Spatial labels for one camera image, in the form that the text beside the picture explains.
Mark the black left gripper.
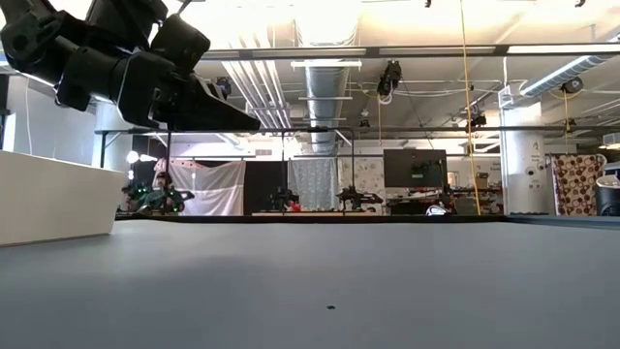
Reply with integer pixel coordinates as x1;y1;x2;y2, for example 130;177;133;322
118;50;262;132

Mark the person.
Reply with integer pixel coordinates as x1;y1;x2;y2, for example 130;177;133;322
155;170;176;191

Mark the white cloth curtain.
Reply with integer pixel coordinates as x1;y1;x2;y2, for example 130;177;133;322
167;158;247;217

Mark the white lace curtain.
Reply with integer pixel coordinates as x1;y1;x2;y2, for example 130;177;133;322
289;157;339;210

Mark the white plastic bin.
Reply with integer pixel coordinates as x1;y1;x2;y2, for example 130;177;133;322
0;149;128;247

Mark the dark grey table mat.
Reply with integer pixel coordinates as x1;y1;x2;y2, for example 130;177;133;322
0;215;620;349

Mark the black monitor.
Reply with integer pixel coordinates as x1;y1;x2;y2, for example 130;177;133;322
383;148;449;190

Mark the white round pillar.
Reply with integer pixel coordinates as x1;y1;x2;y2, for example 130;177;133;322
500;104;549;215

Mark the brown polka dot cloth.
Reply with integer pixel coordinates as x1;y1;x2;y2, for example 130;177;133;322
550;153;607;217

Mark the black waste bin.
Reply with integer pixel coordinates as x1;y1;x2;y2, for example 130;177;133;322
594;174;620;218

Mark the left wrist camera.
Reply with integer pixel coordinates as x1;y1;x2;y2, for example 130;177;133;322
152;14;212;75

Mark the silver air duct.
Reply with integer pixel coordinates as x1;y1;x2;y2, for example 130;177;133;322
303;62;351;155

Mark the black aluminium table frame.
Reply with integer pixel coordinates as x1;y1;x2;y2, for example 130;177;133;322
113;212;510;225

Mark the black hanging cable reel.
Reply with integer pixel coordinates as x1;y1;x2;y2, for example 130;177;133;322
560;76;585;95
376;59;404;106

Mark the black background frame bar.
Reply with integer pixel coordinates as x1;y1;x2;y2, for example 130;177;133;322
94;124;620;136

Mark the yellow hanging cable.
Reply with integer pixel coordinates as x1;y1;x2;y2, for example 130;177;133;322
458;0;481;216

